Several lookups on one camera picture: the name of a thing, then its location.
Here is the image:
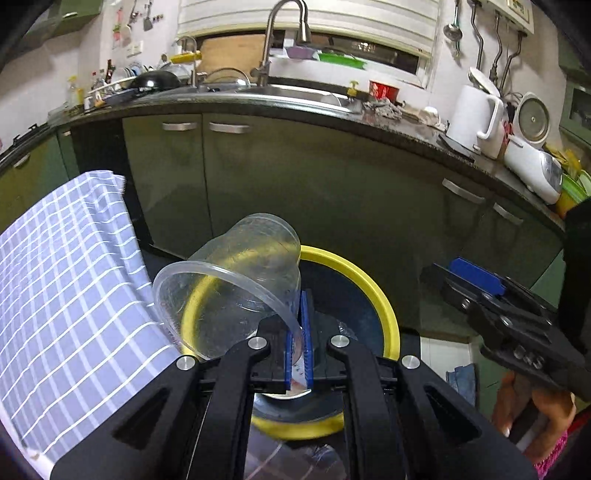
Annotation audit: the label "wooden cutting board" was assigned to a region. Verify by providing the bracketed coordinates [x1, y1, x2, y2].
[197, 34, 264, 74]

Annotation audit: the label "clear plastic cup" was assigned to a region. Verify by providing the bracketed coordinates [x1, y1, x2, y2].
[152, 213, 304, 373]

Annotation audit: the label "green lower kitchen cabinets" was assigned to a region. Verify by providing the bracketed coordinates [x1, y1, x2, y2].
[1, 113, 563, 339]

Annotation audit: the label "white rice cooker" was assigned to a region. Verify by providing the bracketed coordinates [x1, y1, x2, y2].
[504, 92, 562, 205]

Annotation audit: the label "yellow rimmed trash bin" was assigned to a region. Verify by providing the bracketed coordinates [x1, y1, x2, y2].
[252, 246, 400, 441]

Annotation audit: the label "steel kitchen faucet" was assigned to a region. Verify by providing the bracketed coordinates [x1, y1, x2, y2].
[250, 0, 313, 87]

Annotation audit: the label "person right hand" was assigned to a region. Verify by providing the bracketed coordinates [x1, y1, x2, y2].
[491, 371, 576, 464]

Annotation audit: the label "steel sink basin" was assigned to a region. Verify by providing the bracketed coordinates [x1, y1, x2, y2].
[193, 82, 364, 114]

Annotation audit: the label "blue checked tablecloth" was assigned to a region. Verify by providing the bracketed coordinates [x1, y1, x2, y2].
[1, 170, 178, 478]

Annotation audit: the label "white electric kettle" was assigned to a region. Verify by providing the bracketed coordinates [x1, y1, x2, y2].
[446, 67, 506, 159]

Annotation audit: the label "black wok on counter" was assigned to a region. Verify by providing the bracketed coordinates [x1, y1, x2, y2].
[130, 70, 180, 91]

